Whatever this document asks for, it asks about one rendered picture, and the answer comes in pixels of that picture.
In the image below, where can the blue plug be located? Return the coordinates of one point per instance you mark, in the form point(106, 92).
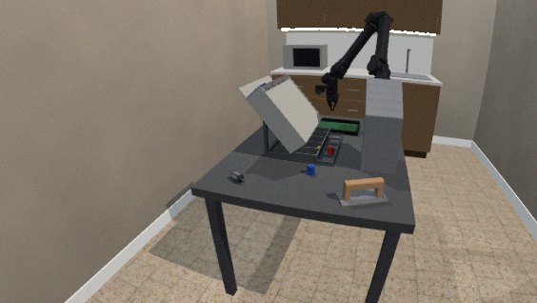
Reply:
point(311, 170)

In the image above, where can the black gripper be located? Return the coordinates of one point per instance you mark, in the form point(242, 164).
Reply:
point(331, 99)

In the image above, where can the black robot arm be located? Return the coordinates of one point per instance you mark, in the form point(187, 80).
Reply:
point(375, 67)

